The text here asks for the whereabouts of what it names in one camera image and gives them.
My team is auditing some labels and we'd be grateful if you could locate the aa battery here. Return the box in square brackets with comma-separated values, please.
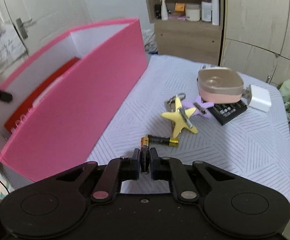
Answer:
[147, 134, 179, 147]
[140, 137, 150, 174]

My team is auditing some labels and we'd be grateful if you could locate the pink storage box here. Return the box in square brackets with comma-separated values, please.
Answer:
[0, 18, 148, 181]

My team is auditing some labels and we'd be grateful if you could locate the AA battery on bed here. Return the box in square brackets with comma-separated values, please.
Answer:
[147, 134, 179, 147]

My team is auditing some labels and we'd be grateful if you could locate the red paper sheet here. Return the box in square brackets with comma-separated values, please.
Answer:
[4, 57, 80, 133]

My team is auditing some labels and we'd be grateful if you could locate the white patterned bed cover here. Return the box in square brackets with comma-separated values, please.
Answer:
[88, 55, 290, 198]

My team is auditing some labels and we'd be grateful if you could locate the black phone battery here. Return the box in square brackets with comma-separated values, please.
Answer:
[208, 100, 248, 126]

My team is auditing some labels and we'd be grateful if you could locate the white door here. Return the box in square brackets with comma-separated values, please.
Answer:
[0, 0, 92, 75]

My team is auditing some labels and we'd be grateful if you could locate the gold pink round case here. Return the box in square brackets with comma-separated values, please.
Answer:
[197, 67, 244, 104]

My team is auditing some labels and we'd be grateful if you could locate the white charger cube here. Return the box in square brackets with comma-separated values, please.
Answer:
[247, 85, 272, 112]

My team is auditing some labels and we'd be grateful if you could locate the white tissue package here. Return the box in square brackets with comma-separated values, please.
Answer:
[142, 29, 158, 54]

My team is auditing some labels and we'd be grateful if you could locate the white spray bottle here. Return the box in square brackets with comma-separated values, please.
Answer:
[160, 0, 168, 21]

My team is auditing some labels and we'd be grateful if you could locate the wooden bookshelf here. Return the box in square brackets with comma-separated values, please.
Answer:
[146, 0, 224, 64]

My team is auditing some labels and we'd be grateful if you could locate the white cream jar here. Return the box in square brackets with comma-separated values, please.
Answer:
[185, 3, 201, 22]

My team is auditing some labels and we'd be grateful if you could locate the beige wardrobe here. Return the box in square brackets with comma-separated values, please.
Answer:
[220, 0, 290, 86]

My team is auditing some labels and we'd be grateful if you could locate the yellow star keychain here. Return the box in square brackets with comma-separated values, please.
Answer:
[161, 96, 198, 138]

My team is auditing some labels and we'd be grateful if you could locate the purple star keychain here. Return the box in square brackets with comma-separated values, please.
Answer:
[184, 95, 214, 119]

